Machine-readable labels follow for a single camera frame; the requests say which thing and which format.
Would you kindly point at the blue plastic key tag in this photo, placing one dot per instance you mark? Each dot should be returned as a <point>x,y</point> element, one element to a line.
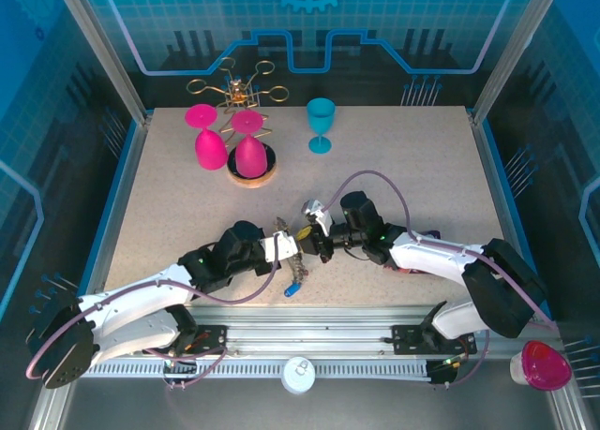
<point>293,290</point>

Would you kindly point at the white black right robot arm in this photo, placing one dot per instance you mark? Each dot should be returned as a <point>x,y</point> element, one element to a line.
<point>431,256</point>

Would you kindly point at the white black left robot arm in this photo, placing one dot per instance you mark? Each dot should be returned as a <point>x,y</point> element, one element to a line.
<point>140,289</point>

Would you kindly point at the purple candy packet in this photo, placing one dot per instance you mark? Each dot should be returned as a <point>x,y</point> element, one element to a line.
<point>433,234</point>

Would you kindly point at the pink plastic wine glass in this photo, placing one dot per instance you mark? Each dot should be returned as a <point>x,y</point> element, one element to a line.
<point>250,156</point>
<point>210,151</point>

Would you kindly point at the teal plastic wine glass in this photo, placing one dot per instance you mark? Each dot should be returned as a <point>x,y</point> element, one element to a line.
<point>321,114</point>

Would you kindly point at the white round tin can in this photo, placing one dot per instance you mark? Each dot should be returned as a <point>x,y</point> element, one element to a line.
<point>297,378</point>

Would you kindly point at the pink and white plastic cup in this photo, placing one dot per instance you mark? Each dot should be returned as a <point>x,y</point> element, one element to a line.
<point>544,364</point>

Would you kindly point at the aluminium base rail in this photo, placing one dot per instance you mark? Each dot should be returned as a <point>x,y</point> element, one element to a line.
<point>309,336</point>

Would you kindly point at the aluminium table side rail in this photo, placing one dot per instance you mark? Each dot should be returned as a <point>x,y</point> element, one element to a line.
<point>492,177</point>
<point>123,177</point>

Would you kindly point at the aluminium frame post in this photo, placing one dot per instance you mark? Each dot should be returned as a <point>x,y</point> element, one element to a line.
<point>103,50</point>
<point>511,50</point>

